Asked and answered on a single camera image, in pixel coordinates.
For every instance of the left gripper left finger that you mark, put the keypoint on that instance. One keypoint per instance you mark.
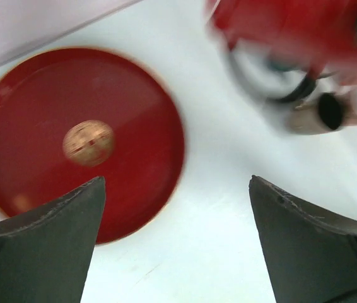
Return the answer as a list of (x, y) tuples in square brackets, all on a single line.
[(45, 253)]

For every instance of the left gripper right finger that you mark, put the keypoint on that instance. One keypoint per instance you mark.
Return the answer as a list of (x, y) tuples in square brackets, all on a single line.
[(310, 252)]

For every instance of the brown patterned mug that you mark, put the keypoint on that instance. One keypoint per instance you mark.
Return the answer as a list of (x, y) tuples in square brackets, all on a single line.
[(325, 114)]

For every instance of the large red mug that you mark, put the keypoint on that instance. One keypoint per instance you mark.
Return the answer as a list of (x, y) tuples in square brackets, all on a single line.
[(312, 34)]

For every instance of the round red tray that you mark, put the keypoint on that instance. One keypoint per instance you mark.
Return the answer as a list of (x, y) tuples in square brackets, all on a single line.
[(71, 114)]

